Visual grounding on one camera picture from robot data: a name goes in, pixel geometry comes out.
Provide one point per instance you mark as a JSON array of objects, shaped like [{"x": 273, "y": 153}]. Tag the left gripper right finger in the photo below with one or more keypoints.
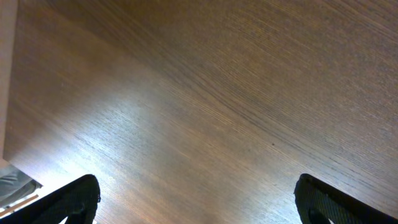
[{"x": 318, "y": 202}]

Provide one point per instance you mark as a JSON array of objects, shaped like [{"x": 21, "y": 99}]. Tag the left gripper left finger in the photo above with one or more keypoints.
[{"x": 74, "y": 203}]

